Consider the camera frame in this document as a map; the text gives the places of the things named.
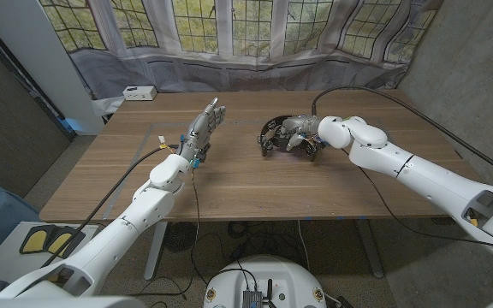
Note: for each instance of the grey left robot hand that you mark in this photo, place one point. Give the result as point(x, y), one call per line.
point(199, 130)

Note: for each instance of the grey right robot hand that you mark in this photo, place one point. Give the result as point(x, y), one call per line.
point(300, 126)

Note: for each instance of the black half-moon tambourine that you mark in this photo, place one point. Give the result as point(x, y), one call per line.
point(272, 139)

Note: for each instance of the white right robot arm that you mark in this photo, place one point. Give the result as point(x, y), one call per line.
point(422, 171)

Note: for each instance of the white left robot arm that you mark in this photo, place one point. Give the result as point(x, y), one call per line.
point(122, 226)

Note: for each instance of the white power outlet box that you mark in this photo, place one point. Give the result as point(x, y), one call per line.
point(139, 92)

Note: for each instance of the printed window backdrop cloth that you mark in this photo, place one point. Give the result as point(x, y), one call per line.
point(246, 43)

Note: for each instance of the black round floor device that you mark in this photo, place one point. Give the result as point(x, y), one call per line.
point(180, 236)

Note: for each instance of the white table leg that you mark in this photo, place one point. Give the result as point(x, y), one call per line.
point(156, 248)

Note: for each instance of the grey table leg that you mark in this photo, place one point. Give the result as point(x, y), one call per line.
point(368, 248)

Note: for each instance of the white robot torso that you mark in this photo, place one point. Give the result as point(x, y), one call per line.
point(268, 274)

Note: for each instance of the yellow black foot pedal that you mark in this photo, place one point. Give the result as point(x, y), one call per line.
point(62, 241)
point(34, 240)

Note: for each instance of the grey box on torso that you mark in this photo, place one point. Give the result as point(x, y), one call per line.
point(251, 299)

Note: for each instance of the white floor platform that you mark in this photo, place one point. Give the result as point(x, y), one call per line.
point(11, 256)

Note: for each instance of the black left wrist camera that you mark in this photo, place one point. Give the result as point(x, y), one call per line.
point(203, 153)

